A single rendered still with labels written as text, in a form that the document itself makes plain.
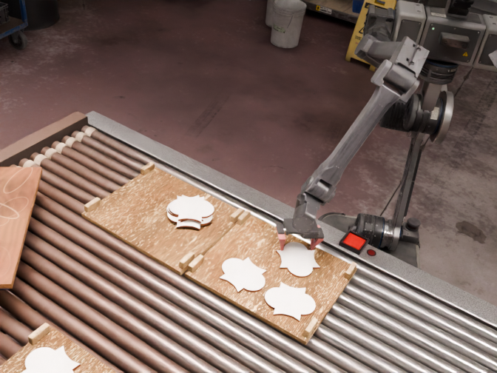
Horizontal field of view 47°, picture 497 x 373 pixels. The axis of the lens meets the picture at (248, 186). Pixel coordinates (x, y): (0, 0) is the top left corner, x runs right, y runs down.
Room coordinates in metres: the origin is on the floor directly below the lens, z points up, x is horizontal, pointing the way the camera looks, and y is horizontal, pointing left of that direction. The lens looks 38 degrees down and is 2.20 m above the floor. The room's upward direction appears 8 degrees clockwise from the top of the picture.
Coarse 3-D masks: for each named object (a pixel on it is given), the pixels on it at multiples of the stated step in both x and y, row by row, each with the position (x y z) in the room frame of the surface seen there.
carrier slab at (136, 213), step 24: (120, 192) 1.50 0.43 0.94; (144, 192) 1.52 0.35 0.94; (168, 192) 1.54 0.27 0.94; (192, 192) 1.55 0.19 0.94; (96, 216) 1.37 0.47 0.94; (120, 216) 1.38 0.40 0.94; (144, 216) 1.40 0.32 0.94; (216, 216) 1.45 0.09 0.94; (144, 240) 1.29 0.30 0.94; (168, 240) 1.31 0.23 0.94; (192, 240) 1.32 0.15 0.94; (216, 240) 1.34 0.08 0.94; (168, 264) 1.20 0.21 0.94
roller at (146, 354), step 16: (16, 272) 1.12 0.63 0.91; (32, 272) 1.11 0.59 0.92; (48, 288) 1.07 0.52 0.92; (64, 304) 1.02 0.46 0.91; (80, 304) 1.02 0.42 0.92; (96, 320) 0.98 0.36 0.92; (112, 336) 0.94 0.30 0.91; (128, 336) 0.94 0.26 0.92; (144, 352) 0.90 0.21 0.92; (160, 368) 0.86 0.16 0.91; (176, 368) 0.86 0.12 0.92
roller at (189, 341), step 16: (32, 240) 1.24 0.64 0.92; (48, 256) 1.20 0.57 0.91; (64, 256) 1.19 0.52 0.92; (80, 272) 1.14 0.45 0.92; (96, 288) 1.10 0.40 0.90; (112, 288) 1.10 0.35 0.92; (128, 304) 1.05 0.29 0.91; (144, 304) 1.06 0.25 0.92; (144, 320) 1.01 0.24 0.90; (160, 320) 1.01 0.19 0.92; (176, 336) 0.97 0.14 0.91; (192, 336) 0.97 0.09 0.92; (192, 352) 0.94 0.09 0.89; (208, 352) 0.93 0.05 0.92; (224, 368) 0.89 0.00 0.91; (240, 368) 0.89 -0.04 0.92
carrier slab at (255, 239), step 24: (240, 240) 1.35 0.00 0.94; (264, 240) 1.36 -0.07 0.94; (288, 240) 1.38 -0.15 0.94; (216, 264) 1.23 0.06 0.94; (264, 264) 1.26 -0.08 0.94; (336, 264) 1.30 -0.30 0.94; (216, 288) 1.13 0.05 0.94; (264, 288) 1.16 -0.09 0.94; (312, 288) 1.19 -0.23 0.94; (336, 288) 1.20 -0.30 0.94; (264, 312) 1.07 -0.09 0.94
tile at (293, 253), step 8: (288, 248) 1.33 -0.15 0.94; (296, 248) 1.34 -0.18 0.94; (304, 248) 1.34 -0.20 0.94; (280, 256) 1.29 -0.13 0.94; (288, 256) 1.30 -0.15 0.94; (296, 256) 1.30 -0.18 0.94; (304, 256) 1.31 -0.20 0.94; (312, 256) 1.31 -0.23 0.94; (288, 264) 1.26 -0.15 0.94; (296, 264) 1.27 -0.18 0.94; (304, 264) 1.27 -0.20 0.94; (312, 264) 1.28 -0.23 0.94; (296, 272) 1.23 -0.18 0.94; (304, 272) 1.24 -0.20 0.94
